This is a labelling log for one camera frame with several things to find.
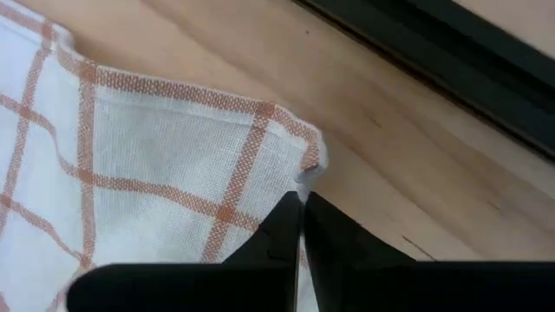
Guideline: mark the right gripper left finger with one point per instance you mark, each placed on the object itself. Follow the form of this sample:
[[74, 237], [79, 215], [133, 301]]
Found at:
[[260, 281]]

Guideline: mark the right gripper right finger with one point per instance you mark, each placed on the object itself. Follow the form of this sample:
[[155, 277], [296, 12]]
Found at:
[[368, 281]]

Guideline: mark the white towel with orange checks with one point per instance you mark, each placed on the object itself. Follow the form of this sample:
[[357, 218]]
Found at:
[[152, 151]]

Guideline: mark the black aluminium table frame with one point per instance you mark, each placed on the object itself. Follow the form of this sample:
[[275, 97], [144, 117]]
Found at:
[[433, 43]]

